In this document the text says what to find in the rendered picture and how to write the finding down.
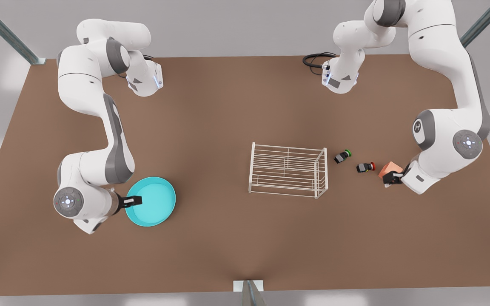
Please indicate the turquoise round plate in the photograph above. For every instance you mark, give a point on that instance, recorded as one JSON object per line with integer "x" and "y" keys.
{"x": 153, "y": 203}

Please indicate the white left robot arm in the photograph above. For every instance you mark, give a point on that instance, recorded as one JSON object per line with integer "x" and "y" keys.
{"x": 445, "y": 55}

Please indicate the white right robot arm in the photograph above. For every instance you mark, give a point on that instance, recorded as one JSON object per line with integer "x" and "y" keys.
{"x": 85, "y": 89}

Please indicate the orange block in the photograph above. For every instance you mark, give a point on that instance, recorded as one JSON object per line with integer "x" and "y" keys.
{"x": 388, "y": 169}

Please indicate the red button switch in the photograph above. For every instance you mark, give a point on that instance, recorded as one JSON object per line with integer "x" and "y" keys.
{"x": 365, "y": 167}

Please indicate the green button switch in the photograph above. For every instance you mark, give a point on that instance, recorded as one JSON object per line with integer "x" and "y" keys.
{"x": 342, "y": 156}

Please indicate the silver frame post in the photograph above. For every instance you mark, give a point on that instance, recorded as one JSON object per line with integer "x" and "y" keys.
{"x": 7, "y": 32}
{"x": 483, "y": 21}
{"x": 251, "y": 293}

